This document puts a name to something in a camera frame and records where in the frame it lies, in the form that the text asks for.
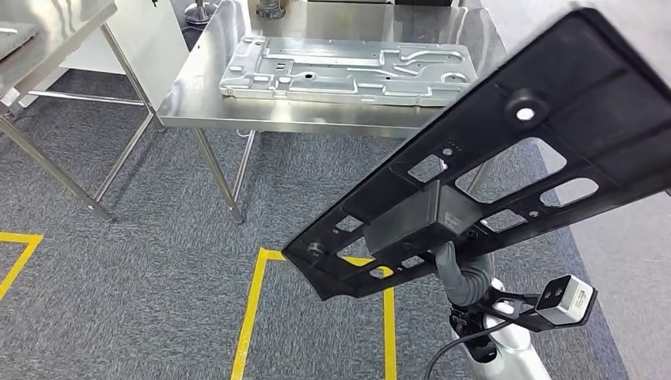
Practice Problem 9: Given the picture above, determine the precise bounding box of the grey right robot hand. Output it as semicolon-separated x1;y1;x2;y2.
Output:
434;241;495;308

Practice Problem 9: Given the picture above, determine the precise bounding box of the black plastic plate bracket part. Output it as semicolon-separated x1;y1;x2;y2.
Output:
281;7;671;302

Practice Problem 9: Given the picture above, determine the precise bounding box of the stainless steel workbench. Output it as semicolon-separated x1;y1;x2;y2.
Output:
157;0;507;226

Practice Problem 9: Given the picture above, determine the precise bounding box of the stamped silver metal panel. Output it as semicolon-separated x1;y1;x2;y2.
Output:
218;35;479;108

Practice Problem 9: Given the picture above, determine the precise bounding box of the white cabinet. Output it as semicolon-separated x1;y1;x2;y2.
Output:
18;0;191;114

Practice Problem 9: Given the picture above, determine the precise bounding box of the yellow floor tape square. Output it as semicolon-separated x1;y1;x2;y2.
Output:
0;232;44;302

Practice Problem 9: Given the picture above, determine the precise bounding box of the steel side table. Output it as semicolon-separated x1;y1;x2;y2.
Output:
0;0;166;222

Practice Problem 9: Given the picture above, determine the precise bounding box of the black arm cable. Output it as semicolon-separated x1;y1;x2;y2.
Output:
423;320;512;380

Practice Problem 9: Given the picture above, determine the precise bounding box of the chrome stanchion post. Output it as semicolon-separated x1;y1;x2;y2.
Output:
183;0;218;26

